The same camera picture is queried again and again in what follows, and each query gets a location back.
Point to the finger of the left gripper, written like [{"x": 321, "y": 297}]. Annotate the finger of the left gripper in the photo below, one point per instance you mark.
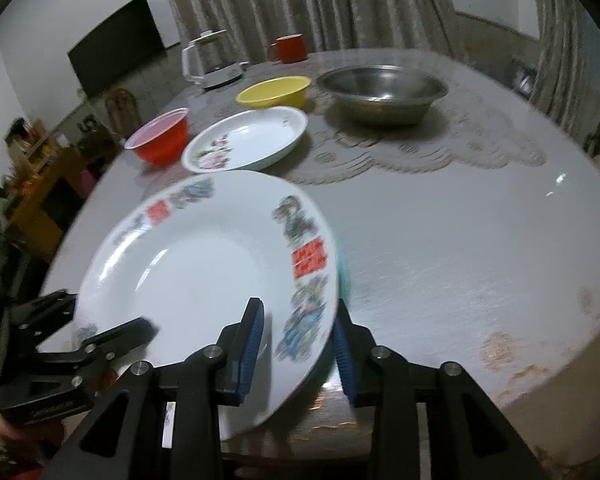
[
  {"x": 37, "y": 320},
  {"x": 117, "y": 342}
]

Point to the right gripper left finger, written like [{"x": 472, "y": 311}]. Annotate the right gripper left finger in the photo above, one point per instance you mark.
[{"x": 163, "y": 422}]

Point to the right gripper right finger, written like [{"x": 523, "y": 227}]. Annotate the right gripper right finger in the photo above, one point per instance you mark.
[{"x": 469, "y": 437}]

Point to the large white patterned plate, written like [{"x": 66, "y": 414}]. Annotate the large white patterned plate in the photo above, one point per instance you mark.
[{"x": 189, "y": 259}]

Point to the red plastic bowl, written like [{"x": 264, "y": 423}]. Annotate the red plastic bowl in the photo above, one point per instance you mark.
[{"x": 162, "y": 140}]

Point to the turquoise round plate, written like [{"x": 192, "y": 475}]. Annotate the turquoise round plate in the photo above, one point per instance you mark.
[{"x": 343, "y": 274}]

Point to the white oval rose dish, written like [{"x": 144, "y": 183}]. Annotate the white oval rose dish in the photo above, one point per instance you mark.
[{"x": 250, "y": 140}]

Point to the yellow bowl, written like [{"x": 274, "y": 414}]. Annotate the yellow bowl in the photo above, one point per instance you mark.
[{"x": 281, "y": 91}]

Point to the stainless steel bowl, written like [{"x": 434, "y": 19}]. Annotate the stainless steel bowl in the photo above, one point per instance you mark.
[{"x": 383, "y": 94}]

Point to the person left hand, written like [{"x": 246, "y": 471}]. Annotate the person left hand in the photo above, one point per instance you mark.
[{"x": 19, "y": 455}]

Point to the wooden shelf cabinet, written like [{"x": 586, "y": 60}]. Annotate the wooden shelf cabinet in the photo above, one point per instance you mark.
[{"x": 46, "y": 189}]

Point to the wooden chair left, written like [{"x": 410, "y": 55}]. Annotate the wooden chair left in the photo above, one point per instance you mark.
[{"x": 123, "y": 112}]

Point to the white electric kettle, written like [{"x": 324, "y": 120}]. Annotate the white electric kettle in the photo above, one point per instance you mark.
[{"x": 210, "y": 61}]

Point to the red mug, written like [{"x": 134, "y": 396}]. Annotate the red mug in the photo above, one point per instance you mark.
[{"x": 288, "y": 49}]

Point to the right window curtain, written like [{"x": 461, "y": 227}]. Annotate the right window curtain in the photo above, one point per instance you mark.
[{"x": 567, "y": 82}]

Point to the beige curtain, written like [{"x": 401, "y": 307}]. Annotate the beige curtain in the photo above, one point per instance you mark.
[{"x": 325, "y": 25}]

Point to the black wall television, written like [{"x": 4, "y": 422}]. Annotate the black wall television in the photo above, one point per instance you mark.
[{"x": 127, "y": 40}]

